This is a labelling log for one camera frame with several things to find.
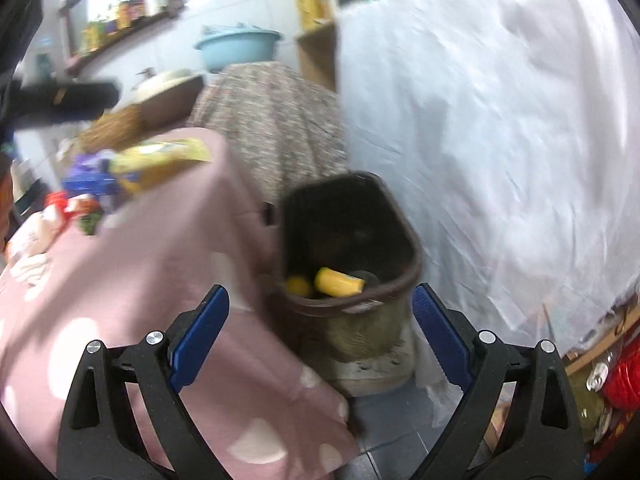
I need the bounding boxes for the orange white snack packet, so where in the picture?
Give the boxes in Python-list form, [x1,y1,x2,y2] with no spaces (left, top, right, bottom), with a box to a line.
[4,208,72,267]

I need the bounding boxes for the woven wicker basket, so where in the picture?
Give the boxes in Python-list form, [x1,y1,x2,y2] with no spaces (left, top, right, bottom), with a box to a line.
[79,106,147,154]

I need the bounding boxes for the pink polka dot tablecloth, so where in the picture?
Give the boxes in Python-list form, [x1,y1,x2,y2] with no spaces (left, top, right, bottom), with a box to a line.
[0,127,362,480]

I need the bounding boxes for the row of bottles on shelf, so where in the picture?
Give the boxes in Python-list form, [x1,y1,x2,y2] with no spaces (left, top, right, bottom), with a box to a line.
[80,0,151,53]

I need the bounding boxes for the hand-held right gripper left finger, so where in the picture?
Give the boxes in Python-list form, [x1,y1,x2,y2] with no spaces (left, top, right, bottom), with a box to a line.
[56,284,232,480]

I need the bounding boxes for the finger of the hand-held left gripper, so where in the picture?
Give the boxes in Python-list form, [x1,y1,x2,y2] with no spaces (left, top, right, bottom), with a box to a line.
[9,78,122,129]

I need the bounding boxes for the light blue plastic basin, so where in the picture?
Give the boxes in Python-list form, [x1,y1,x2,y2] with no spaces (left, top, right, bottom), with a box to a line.
[193,23,284,72]

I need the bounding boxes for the brown plastic trash bin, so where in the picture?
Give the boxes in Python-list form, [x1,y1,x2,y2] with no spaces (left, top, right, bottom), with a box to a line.
[276,171,422,363]

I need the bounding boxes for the yellow plastic bottle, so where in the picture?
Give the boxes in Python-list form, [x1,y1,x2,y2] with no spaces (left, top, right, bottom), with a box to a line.
[314,267,366,297]

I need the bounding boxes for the white cover cloth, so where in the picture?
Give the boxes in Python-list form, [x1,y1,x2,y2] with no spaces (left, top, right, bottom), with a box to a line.
[336,0,640,343]

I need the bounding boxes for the purple plastic bag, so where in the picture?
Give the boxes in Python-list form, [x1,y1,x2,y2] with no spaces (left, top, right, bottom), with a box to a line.
[61,152,122,197]

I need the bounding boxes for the floral patterned cloth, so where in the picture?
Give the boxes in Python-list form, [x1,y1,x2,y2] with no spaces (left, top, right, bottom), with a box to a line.
[187,61,351,206]

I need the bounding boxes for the wooden crate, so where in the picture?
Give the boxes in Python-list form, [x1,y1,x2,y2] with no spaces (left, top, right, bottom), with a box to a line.
[560,295,640,376]

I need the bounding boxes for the brown container with white lid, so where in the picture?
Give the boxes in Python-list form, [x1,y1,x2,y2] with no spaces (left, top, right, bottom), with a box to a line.
[131,69,207,122]

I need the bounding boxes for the yellow snack packet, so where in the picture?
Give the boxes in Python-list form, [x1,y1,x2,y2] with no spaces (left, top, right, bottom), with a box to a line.
[109,137,217,196]

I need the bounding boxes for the wooden wall shelf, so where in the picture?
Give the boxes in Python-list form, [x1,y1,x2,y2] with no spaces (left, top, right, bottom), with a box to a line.
[56,2,187,79]

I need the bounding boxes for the grey stone base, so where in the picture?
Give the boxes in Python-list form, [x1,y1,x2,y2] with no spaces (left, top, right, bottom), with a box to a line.
[327,332,422,398]

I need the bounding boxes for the red plastic packets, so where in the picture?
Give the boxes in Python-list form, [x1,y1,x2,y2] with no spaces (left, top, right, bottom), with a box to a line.
[592,350,640,461]

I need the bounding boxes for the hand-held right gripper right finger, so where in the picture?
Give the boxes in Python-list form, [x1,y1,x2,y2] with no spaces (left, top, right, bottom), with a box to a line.
[411,282,587,480]

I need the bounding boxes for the yellow round fruit peel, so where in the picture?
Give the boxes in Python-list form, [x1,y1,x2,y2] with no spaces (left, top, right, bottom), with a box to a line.
[285,275,315,299]

